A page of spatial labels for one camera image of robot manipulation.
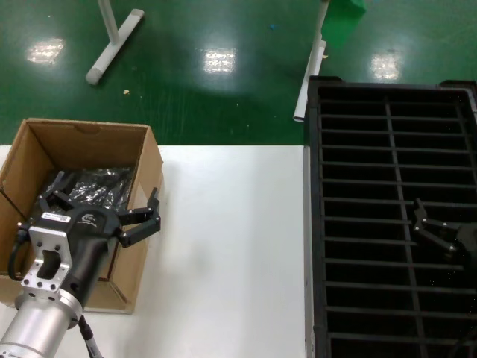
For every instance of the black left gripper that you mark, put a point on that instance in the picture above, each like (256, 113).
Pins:
(89, 231)

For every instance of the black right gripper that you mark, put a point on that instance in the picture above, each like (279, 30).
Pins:
(469, 242)

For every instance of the dark translucent antistatic bag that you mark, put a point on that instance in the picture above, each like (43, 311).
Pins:
(100, 186)

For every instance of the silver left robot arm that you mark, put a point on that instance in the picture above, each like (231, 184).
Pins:
(33, 328)

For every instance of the open brown cardboard box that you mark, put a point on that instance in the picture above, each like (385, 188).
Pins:
(93, 149)

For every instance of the black slotted container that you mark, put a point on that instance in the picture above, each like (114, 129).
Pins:
(313, 186)

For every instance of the white table leg grey caps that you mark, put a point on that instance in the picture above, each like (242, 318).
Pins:
(112, 44)

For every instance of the blue floor scrap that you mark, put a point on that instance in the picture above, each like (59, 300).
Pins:
(273, 27)

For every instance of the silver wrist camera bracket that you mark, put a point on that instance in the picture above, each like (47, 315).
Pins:
(41, 242)

